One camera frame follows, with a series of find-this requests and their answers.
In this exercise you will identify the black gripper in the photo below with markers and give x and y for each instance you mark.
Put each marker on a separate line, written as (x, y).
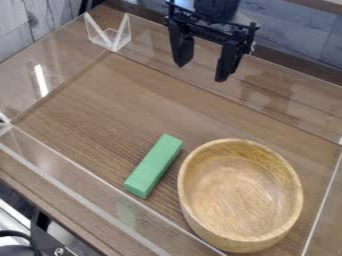
(215, 21)

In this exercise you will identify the green rectangular block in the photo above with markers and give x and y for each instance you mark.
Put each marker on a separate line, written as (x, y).
(148, 172)

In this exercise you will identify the wooden bowl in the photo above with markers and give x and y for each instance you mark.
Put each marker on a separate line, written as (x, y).
(240, 195)

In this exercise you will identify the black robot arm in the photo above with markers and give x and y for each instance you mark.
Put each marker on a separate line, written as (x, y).
(213, 21)

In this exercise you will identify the clear acrylic corner bracket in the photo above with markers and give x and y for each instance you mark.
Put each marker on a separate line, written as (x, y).
(109, 39)

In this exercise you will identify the clear acrylic enclosure wall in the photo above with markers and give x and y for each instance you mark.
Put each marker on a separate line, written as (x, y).
(111, 220)

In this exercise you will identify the black table leg frame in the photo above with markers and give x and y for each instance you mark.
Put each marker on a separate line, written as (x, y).
(45, 243)

